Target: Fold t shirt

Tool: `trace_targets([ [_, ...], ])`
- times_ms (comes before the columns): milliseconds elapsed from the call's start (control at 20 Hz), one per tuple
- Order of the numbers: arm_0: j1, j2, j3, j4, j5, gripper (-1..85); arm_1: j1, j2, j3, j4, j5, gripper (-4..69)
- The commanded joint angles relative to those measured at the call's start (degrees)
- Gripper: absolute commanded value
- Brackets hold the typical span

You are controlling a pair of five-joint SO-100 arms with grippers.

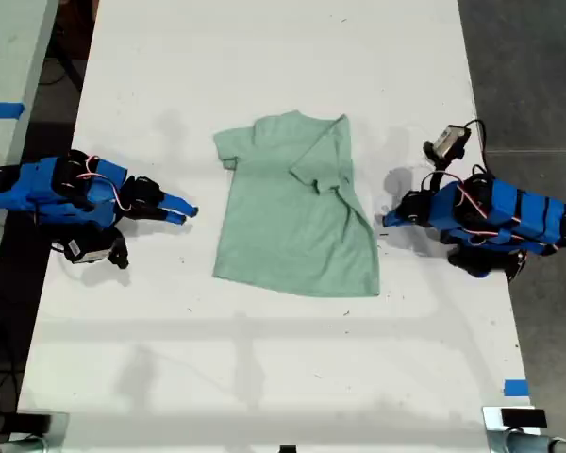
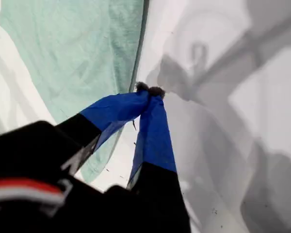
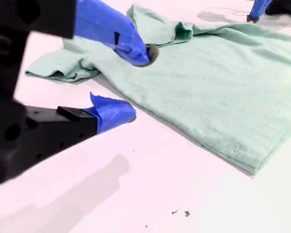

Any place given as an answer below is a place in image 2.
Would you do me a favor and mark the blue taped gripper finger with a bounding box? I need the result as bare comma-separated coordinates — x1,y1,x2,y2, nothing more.
54,82,152,177
126,86,192,233

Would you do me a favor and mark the pale green T-shirt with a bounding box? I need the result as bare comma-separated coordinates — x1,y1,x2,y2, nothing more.
0,0,151,182

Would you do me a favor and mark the red and white wire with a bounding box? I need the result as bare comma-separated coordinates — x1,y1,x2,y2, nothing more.
0,178,66,204

